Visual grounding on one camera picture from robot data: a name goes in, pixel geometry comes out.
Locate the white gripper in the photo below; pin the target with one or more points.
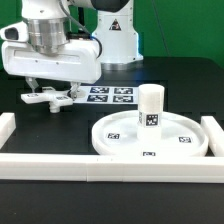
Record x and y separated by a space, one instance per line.
75 62

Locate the white cross-shaped table base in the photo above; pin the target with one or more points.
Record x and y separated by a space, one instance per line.
56 99

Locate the white round table top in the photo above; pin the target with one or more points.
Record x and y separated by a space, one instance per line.
172 135

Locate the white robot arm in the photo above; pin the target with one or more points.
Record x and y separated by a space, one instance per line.
42 46

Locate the fiducial marker sheet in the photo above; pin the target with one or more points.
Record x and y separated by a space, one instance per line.
107 95

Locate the white left fence bar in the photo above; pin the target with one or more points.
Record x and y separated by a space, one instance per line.
7 127

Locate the white fence bar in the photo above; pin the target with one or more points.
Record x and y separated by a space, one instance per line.
215 135
110 168
7 127

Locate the white front fence bar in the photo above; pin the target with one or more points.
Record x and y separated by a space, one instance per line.
110 168

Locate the white right fence bar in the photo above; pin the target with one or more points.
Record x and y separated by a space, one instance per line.
215 135

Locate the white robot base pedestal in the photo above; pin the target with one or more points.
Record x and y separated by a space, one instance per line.
119 39

